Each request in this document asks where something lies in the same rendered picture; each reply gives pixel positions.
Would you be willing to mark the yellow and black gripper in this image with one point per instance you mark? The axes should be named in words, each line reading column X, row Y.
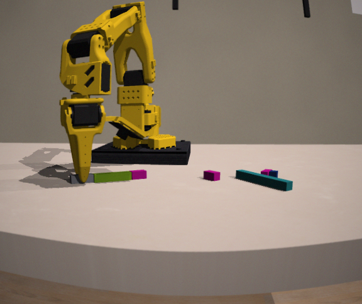
column 81, row 112

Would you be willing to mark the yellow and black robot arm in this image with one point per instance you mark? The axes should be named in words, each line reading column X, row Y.
column 94, row 77

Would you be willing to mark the turquoise rod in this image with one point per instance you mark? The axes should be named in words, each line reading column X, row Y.
column 265, row 180

